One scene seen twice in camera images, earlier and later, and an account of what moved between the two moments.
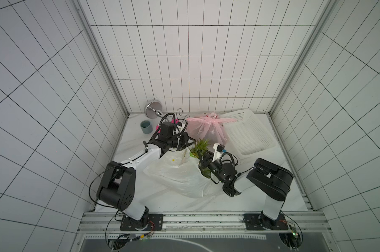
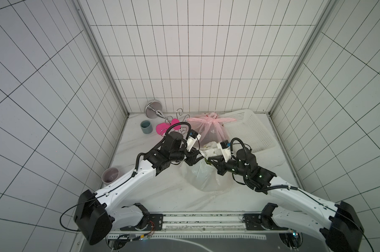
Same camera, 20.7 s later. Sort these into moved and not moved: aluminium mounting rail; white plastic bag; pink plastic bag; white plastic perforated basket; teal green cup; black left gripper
Moved: black left gripper; white plastic bag
Not moved: aluminium mounting rail; pink plastic bag; teal green cup; white plastic perforated basket
